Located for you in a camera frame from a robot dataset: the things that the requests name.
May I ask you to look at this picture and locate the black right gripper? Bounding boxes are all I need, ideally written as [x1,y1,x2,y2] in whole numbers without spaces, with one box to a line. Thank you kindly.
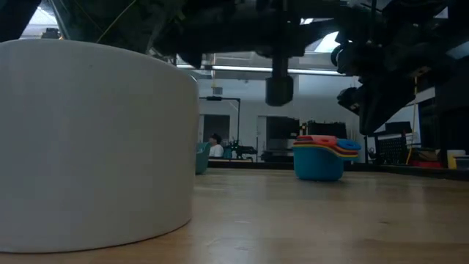
[331,21,451,136]

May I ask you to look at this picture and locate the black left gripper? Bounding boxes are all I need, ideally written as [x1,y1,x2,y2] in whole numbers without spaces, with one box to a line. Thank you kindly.
[252,0,312,107]

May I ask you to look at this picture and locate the blue measuring cup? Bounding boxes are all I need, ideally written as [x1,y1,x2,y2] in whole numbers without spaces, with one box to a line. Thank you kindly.
[336,138,362,152]

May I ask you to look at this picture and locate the orange measuring cup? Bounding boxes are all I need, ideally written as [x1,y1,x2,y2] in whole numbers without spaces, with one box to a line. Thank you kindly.
[295,141,360,155]

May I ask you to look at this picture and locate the red measuring cup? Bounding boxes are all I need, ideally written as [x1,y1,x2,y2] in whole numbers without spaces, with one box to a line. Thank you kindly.
[295,134,339,147]

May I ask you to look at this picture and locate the yellow measuring cup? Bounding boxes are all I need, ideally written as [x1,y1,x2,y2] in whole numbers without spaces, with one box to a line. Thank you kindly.
[292,143,359,159]

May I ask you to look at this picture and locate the large teal measuring cup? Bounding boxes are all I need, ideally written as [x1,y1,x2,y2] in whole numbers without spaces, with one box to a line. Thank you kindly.
[292,145,345,182]

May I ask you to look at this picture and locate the teal plastic basket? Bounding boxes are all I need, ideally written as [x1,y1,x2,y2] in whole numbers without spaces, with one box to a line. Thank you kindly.
[195,142,213,175]

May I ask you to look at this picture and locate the ceiling light strip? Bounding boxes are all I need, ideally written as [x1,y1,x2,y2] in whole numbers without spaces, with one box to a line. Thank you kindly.
[175,64,345,77]

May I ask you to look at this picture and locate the black cabinet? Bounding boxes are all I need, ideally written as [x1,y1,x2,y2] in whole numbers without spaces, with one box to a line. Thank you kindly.
[306,120,348,142]

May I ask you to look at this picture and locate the black pegboard cart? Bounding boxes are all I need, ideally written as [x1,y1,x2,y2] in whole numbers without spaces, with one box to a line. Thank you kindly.
[373,121,413,166]

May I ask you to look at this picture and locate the black stand with crossbar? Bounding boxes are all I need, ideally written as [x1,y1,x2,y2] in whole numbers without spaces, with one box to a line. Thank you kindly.
[199,95,257,161]

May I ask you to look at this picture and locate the person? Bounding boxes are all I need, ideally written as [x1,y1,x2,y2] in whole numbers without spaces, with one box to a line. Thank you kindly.
[208,133,225,158]

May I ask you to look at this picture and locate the yellow and white container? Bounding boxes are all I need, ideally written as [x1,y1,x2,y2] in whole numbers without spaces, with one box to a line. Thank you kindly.
[446,149,469,170]

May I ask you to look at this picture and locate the short white round pot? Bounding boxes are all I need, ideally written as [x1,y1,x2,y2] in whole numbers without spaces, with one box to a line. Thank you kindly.
[0,39,201,254]

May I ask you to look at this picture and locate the black wall monitor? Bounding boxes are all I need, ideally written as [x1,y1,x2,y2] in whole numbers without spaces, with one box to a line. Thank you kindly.
[266,116,300,141]

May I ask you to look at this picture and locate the black aluminium table frame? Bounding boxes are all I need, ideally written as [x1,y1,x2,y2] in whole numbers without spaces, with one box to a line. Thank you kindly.
[207,159,469,181]

